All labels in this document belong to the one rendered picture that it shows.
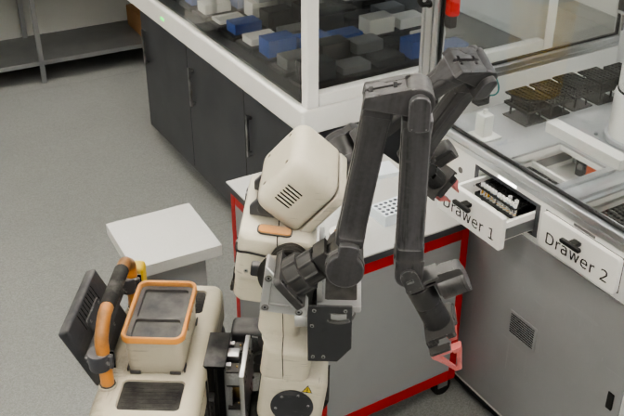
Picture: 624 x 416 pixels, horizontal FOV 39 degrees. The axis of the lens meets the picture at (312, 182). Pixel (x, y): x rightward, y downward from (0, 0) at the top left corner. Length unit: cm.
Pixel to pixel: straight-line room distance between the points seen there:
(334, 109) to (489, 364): 105
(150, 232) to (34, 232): 161
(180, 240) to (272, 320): 72
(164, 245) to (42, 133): 264
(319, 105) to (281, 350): 132
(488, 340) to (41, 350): 170
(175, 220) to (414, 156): 133
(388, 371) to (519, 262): 59
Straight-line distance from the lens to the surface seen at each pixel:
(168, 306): 226
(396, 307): 289
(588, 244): 254
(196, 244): 274
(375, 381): 304
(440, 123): 222
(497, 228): 261
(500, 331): 301
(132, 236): 281
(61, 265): 411
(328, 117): 327
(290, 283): 182
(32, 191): 471
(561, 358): 283
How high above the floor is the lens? 227
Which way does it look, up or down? 30 degrees down
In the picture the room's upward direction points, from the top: straight up
